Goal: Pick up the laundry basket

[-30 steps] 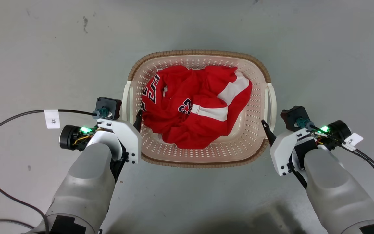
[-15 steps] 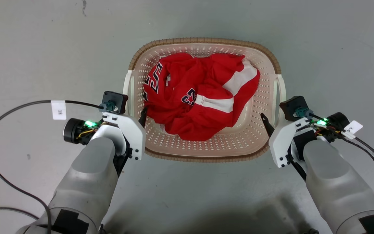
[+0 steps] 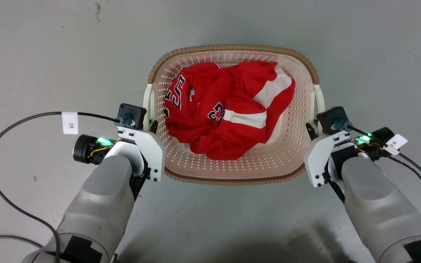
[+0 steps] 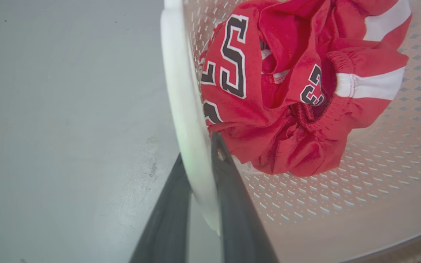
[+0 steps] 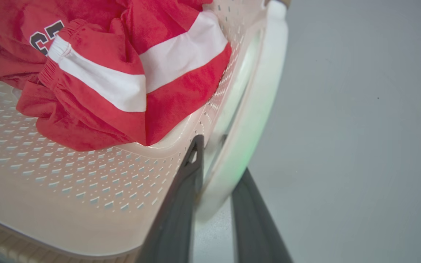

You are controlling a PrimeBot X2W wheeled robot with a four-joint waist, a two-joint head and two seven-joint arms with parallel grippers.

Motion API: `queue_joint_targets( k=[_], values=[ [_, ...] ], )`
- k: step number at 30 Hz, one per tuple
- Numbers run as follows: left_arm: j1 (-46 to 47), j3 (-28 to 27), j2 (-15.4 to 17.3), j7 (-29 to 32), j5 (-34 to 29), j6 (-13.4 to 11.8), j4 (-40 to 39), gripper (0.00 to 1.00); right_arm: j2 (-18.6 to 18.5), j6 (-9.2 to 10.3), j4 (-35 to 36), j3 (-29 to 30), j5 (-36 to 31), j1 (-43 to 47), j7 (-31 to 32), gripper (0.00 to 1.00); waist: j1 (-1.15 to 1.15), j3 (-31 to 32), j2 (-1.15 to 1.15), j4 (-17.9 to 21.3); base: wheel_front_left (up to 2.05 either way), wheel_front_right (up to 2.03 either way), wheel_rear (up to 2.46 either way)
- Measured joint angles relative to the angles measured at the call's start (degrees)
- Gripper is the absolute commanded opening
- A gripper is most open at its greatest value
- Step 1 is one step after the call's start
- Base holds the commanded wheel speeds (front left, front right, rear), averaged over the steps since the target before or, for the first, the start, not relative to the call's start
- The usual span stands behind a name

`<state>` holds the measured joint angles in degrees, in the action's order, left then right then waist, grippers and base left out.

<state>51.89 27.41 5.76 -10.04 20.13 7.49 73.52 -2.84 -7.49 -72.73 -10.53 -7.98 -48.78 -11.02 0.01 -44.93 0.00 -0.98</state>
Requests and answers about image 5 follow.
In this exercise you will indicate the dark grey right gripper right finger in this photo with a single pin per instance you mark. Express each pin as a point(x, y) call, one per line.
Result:
point(256, 226)

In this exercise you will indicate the red and white garment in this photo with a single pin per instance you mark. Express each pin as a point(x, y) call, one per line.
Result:
point(122, 73)

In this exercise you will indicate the white perforated plastic laundry basket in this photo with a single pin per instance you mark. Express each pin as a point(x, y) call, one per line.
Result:
point(86, 190)

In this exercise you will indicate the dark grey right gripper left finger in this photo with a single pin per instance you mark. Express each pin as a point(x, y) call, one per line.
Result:
point(175, 219)

